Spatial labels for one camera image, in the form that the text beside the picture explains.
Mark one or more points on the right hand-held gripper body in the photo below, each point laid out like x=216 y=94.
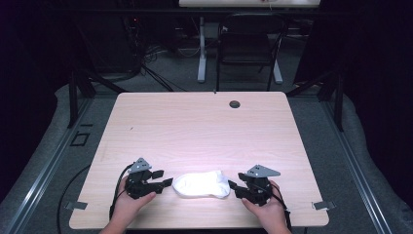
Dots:
x=256 y=191

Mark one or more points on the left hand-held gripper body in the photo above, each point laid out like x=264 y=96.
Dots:
x=139 y=187

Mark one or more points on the person's left hand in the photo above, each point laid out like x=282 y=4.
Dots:
x=128 y=209

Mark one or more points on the person's right hand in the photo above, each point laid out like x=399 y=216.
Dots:
x=271 y=213

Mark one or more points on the grey table grommet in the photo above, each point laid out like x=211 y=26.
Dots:
x=234 y=104

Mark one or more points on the black metal stand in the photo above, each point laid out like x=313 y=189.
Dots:
x=338 y=100
x=73 y=97

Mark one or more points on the black folding chair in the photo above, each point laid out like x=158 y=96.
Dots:
x=246 y=45

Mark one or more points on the dark equipment cabinet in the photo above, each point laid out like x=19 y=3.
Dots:
x=107 y=45

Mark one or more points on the white desk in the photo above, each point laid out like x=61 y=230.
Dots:
x=246 y=3

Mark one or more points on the aluminium floor rail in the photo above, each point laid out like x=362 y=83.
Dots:
x=357 y=169
x=48 y=165

